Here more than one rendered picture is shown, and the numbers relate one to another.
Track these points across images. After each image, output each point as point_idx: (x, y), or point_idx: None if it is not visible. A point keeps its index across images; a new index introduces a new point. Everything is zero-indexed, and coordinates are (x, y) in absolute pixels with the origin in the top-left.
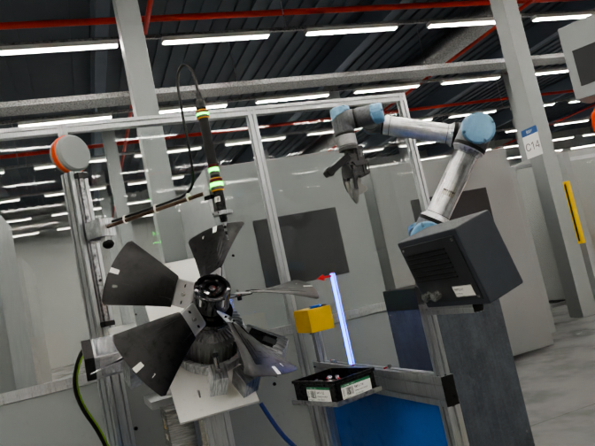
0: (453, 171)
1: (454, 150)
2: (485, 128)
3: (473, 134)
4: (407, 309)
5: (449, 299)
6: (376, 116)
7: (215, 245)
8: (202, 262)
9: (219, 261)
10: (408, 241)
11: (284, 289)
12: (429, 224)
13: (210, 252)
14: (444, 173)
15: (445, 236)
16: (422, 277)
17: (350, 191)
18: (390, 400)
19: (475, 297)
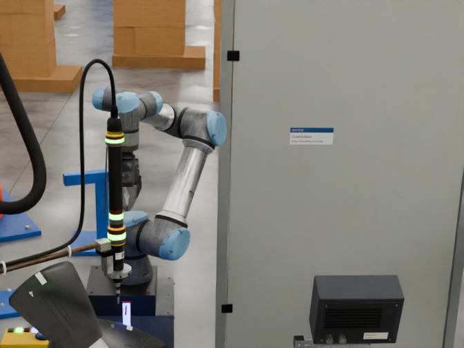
0: (197, 172)
1: (193, 148)
2: (224, 131)
3: (218, 138)
4: (132, 315)
5: (351, 340)
6: (159, 110)
7: (67, 306)
8: (57, 333)
9: (93, 330)
10: (338, 299)
11: (142, 344)
12: (186, 230)
13: (65, 317)
14: (186, 172)
15: (389, 302)
16: (334, 324)
17: (123, 197)
18: None
19: (384, 340)
